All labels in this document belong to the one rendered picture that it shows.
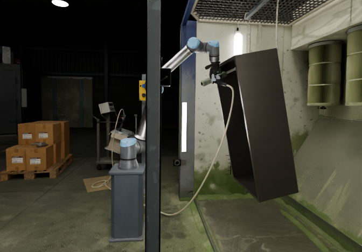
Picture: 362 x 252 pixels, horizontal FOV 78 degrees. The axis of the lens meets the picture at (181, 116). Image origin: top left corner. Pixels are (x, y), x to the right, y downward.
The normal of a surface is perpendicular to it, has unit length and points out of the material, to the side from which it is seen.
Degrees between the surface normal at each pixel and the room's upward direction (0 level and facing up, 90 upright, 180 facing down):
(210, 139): 90
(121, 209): 90
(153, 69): 90
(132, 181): 90
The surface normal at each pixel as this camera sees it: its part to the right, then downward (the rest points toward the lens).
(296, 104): 0.11, 0.05
